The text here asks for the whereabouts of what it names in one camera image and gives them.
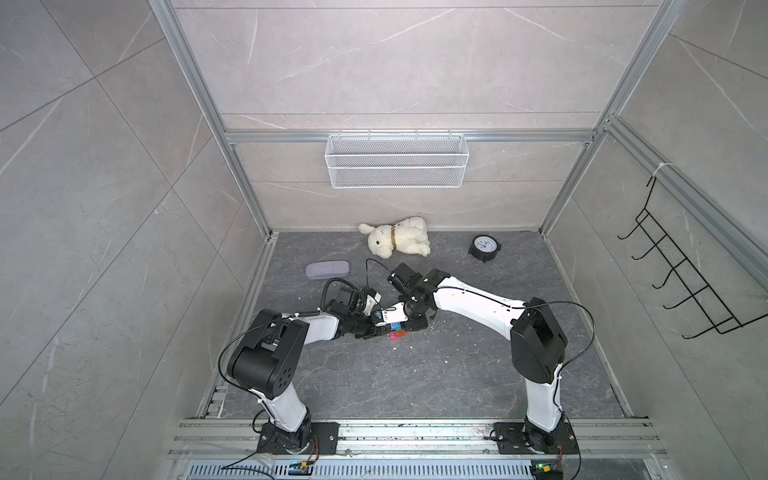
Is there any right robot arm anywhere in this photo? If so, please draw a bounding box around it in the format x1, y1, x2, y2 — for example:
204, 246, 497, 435
380, 263, 578, 455

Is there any black round clock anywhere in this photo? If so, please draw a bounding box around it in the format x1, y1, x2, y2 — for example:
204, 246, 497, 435
468, 235, 501, 263

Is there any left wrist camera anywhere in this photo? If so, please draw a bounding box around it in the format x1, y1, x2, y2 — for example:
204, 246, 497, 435
361, 287, 382, 316

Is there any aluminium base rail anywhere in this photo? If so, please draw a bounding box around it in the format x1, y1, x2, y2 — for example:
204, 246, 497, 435
164, 418, 667, 459

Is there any white vented cable tray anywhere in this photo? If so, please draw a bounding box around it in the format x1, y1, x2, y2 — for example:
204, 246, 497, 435
185, 458, 533, 479

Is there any white wire mesh basket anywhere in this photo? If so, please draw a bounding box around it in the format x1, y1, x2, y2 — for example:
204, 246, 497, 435
325, 133, 470, 189

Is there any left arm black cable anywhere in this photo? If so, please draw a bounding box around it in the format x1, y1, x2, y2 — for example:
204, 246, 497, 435
217, 323, 271, 394

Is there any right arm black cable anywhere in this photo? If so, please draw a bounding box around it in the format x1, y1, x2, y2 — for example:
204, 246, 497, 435
527, 299, 596, 370

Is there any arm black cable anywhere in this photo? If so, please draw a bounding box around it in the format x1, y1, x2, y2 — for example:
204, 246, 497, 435
217, 323, 271, 394
527, 299, 596, 370

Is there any white plush dog toy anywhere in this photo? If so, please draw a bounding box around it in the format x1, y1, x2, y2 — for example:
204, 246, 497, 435
358, 217, 431, 259

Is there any black wall hook rack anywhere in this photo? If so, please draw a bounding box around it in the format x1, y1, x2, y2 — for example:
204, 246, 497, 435
617, 176, 767, 340

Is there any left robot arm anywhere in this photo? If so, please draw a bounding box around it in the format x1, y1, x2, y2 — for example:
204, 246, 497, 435
217, 281, 381, 457

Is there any pink lego brick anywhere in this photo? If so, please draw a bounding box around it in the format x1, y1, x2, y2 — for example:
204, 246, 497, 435
389, 330, 407, 341

